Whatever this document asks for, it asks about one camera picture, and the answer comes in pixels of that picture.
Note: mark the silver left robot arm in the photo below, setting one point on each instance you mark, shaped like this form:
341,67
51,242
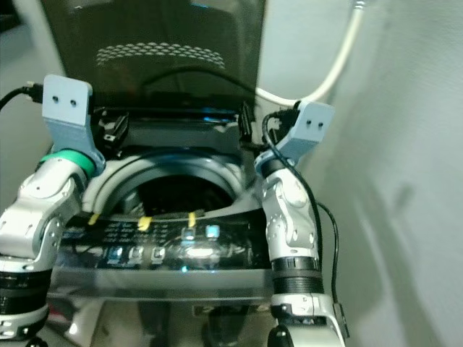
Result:
36,217

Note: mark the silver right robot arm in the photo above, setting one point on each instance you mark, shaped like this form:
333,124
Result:
289,217

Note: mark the silver top-load washing machine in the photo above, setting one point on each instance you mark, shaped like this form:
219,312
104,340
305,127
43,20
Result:
159,289

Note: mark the yellow tape strip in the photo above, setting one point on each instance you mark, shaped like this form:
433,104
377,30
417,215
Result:
145,223
94,218
192,220

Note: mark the dark tinted washer lid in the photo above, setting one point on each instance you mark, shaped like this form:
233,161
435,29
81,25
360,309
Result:
159,43

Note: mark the black washer control panel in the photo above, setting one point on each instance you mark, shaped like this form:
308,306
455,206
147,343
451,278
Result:
166,246

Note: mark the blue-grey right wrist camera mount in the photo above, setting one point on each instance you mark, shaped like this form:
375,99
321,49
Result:
309,126

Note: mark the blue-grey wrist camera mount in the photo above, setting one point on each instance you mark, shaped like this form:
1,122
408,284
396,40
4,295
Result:
309,126
66,108

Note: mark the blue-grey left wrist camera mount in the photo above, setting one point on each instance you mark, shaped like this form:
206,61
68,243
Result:
66,108

